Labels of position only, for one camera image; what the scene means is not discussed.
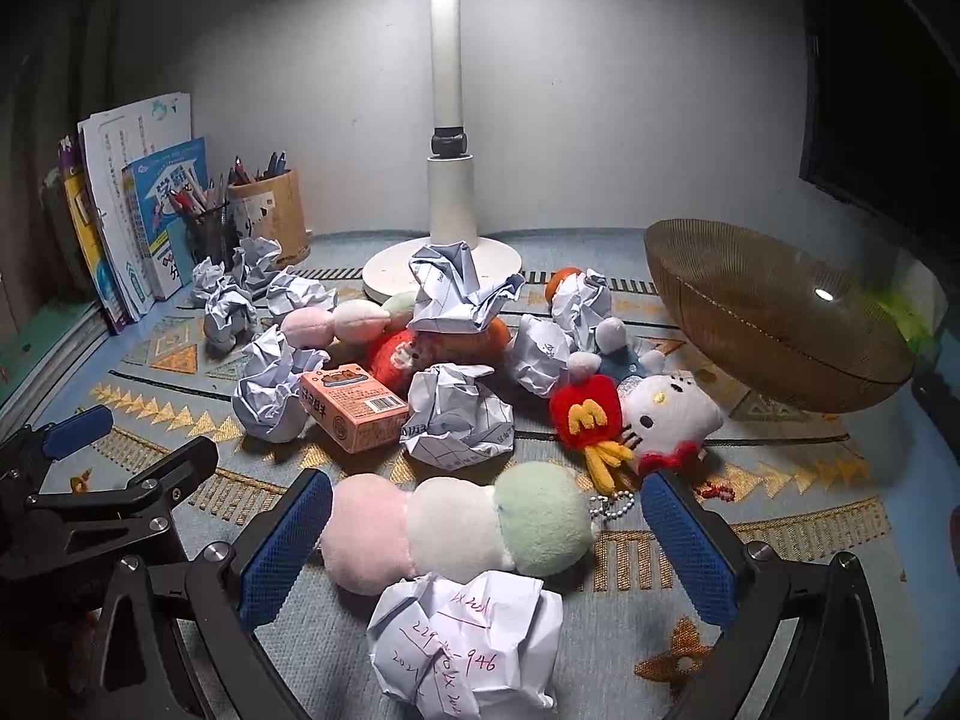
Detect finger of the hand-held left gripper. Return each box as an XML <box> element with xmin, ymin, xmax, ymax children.
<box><xmin>0</xmin><ymin>405</ymin><xmax>115</xmax><ymax>466</ymax></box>
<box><xmin>26</xmin><ymin>436</ymin><xmax>220</xmax><ymax>541</ymax></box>

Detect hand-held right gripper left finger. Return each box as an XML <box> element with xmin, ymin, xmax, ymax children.
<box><xmin>97</xmin><ymin>469</ymin><xmax>335</xmax><ymax>720</ymax></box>

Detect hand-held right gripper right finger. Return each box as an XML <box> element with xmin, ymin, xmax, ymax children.
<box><xmin>641</xmin><ymin>471</ymin><xmax>890</xmax><ymax>720</ymax></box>

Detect white cat plush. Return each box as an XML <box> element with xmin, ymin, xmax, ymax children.
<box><xmin>621</xmin><ymin>367</ymin><xmax>732</xmax><ymax>502</ymax></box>

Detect pink white green dango plush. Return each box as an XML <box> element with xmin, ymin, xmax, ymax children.
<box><xmin>319</xmin><ymin>461</ymin><xmax>638</xmax><ymax>597</ymax></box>
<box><xmin>281</xmin><ymin>291</ymin><xmax>417</xmax><ymax>350</ymax></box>

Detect red fries plush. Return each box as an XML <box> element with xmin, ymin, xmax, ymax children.
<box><xmin>549</xmin><ymin>352</ymin><xmax>638</xmax><ymax>494</ymax></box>

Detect lined paper ball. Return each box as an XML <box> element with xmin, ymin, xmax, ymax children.
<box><xmin>409</xmin><ymin>238</ymin><xmax>526</xmax><ymax>335</ymax></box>
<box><xmin>401</xmin><ymin>362</ymin><xmax>516</xmax><ymax>471</ymax></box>

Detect white paper ball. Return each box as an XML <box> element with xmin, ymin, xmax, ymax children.
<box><xmin>514</xmin><ymin>313</ymin><xmax>578</xmax><ymax>397</ymax></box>
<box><xmin>232</xmin><ymin>326</ymin><xmax>331</xmax><ymax>443</ymax></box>
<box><xmin>191</xmin><ymin>257</ymin><xmax>227</xmax><ymax>307</ymax></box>
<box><xmin>232</xmin><ymin>236</ymin><xmax>284</xmax><ymax>297</ymax></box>
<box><xmin>553</xmin><ymin>270</ymin><xmax>612</xmax><ymax>350</ymax></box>
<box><xmin>204</xmin><ymin>281</ymin><xmax>257</xmax><ymax>351</ymax></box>
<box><xmin>266</xmin><ymin>270</ymin><xmax>338</xmax><ymax>316</ymax></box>

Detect brown ribbed bowl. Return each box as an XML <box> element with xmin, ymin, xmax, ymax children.
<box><xmin>643</xmin><ymin>219</ymin><xmax>917</xmax><ymax>415</ymax></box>

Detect blue patterned mat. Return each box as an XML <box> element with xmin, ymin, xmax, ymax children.
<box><xmin>0</xmin><ymin>229</ymin><xmax>960</xmax><ymax>720</ymax></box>

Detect orange carton box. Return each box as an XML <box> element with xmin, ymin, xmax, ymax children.
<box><xmin>298</xmin><ymin>364</ymin><xmax>410</xmax><ymax>455</ymax></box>

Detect purple yellow book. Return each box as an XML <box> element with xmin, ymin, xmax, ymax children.
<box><xmin>58</xmin><ymin>136</ymin><xmax>125</xmax><ymax>337</ymax></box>

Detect red snack bag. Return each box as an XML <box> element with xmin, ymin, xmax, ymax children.
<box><xmin>367</xmin><ymin>313</ymin><xmax>515</xmax><ymax>392</ymax></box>

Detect paper ball with red handwriting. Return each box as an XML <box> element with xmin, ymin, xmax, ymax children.
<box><xmin>367</xmin><ymin>570</ymin><xmax>565</xmax><ymax>720</ymax></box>

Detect black mesh pen holder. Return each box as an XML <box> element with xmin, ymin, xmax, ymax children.
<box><xmin>180</xmin><ymin>199</ymin><xmax>241</xmax><ymax>272</ymax></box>

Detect blue cover book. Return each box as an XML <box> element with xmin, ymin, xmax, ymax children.
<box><xmin>122</xmin><ymin>136</ymin><xmax>212</xmax><ymax>302</ymax></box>

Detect bunch of red pens pencils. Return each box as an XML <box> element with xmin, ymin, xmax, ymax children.
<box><xmin>169</xmin><ymin>172</ymin><xmax>230</xmax><ymax>224</ymax></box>

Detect bamboo pen holder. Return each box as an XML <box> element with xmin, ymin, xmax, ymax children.
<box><xmin>227</xmin><ymin>169</ymin><xmax>311</xmax><ymax>267</ymax></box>

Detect upright books and booklets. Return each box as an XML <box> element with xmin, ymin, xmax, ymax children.
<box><xmin>78</xmin><ymin>93</ymin><xmax>194</xmax><ymax>325</ymax></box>

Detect orange fruit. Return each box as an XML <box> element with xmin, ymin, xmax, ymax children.
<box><xmin>545</xmin><ymin>266</ymin><xmax>582</xmax><ymax>306</ymax></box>

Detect bunch of dark pens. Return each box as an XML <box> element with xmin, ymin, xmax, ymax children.
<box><xmin>229</xmin><ymin>151</ymin><xmax>290</xmax><ymax>185</ymax></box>

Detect dark curtain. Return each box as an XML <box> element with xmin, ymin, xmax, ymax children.
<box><xmin>0</xmin><ymin>0</ymin><xmax>125</xmax><ymax>305</ymax></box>

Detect white desk lamp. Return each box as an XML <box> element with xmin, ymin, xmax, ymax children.
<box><xmin>362</xmin><ymin>0</ymin><xmax>524</xmax><ymax>302</ymax></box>

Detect dark monitor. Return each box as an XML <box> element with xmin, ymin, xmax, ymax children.
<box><xmin>786</xmin><ymin>0</ymin><xmax>960</xmax><ymax>245</ymax></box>

